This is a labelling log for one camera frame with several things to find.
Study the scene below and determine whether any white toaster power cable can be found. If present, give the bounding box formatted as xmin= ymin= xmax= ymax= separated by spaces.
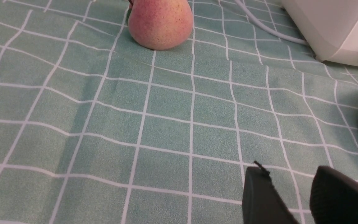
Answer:
xmin=234 ymin=0 xmax=308 ymax=46

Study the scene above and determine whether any white two-slot toaster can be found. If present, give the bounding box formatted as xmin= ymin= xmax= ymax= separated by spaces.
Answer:
xmin=281 ymin=0 xmax=358 ymax=67

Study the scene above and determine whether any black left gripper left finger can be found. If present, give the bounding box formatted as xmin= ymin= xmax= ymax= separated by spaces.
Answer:
xmin=242 ymin=161 xmax=298 ymax=224

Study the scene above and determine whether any green white checked tablecloth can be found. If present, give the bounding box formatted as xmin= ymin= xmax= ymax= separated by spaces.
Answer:
xmin=0 ymin=0 xmax=358 ymax=224

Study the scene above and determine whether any pink yellow peach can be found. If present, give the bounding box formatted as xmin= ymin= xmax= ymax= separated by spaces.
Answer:
xmin=127 ymin=0 xmax=194 ymax=50

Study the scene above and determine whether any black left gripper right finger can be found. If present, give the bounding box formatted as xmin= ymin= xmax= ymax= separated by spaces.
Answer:
xmin=310 ymin=166 xmax=358 ymax=224

